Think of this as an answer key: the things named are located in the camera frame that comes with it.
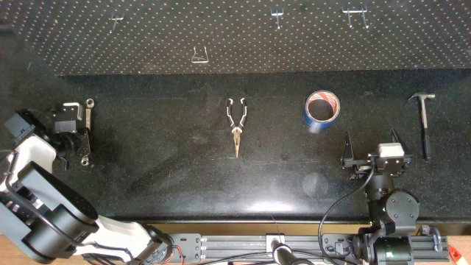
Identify roll of blue tape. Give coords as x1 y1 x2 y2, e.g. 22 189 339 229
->
303 90 341 133

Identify metal hook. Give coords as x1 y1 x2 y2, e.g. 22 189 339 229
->
191 46 210 64
270 9 285 30
341 7 370 29
109 13 125 33

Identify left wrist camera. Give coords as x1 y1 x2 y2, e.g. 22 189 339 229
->
54 102 85 134

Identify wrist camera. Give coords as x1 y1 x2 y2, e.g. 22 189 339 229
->
375 142 406 158
54 102 85 134

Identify mounting rail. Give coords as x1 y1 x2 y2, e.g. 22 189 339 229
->
157 224 452 265

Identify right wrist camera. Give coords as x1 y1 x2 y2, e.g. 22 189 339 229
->
375 142 406 158

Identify black cable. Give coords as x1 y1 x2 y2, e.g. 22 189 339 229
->
3 150 133 264
317 165 376 264

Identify hammer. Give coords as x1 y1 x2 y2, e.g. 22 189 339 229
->
408 91 436 162

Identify black pegboard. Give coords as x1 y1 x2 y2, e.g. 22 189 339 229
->
0 0 471 77

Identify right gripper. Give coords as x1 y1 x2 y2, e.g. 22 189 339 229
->
340 127 413 180

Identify black and white pliers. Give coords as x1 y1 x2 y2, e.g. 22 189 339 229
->
225 97 249 159

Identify wrench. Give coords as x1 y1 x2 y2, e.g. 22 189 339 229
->
80 98 95 167

